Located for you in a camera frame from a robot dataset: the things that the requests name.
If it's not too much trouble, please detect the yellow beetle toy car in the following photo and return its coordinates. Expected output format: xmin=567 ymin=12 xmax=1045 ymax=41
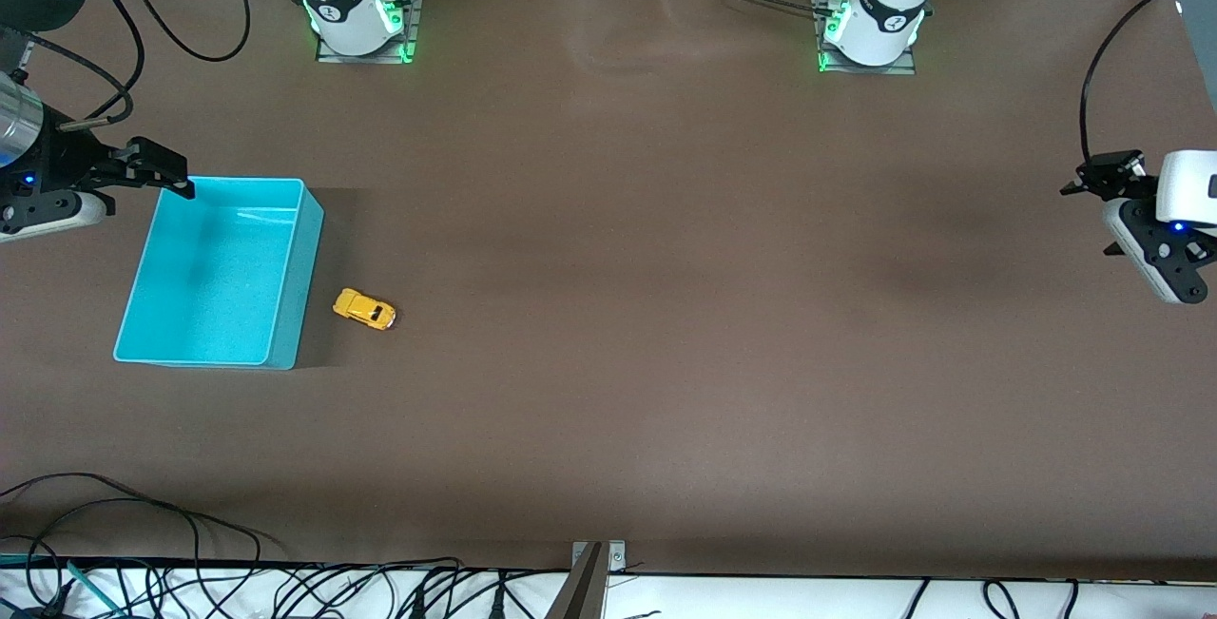
xmin=332 ymin=288 xmax=397 ymax=332

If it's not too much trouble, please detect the turquoise plastic bin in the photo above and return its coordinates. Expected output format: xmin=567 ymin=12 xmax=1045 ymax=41
xmin=113 ymin=178 xmax=325 ymax=371

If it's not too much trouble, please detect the teal tool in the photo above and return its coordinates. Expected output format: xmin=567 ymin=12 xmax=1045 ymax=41
xmin=65 ymin=559 xmax=123 ymax=614

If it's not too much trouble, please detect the white ledge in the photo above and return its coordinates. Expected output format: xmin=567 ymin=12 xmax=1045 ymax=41
xmin=0 ymin=562 xmax=1217 ymax=619

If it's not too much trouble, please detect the grey metal bar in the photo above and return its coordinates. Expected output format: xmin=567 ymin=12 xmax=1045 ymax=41
xmin=544 ymin=543 xmax=607 ymax=619

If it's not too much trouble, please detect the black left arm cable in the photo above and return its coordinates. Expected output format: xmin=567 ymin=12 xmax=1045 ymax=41
xmin=1079 ymin=0 xmax=1217 ymax=168

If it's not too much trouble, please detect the aluminium frame rail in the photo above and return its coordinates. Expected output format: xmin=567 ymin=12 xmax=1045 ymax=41
xmin=0 ymin=25 xmax=39 ymax=78

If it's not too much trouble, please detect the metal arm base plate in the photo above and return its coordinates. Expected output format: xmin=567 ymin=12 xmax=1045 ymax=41
xmin=316 ymin=0 xmax=420 ymax=65
xmin=816 ymin=0 xmax=918 ymax=76

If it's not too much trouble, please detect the long black loop cable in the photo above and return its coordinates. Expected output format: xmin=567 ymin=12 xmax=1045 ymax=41
xmin=0 ymin=473 xmax=263 ymax=568

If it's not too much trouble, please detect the black arched cable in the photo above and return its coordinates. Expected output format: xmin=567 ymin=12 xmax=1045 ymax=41
xmin=24 ymin=497 xmax=203 ymax=619

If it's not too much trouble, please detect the small metal bracket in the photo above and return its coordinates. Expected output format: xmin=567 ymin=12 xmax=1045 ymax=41
xmin=570 ymin=540 xmax=628 ymax=574

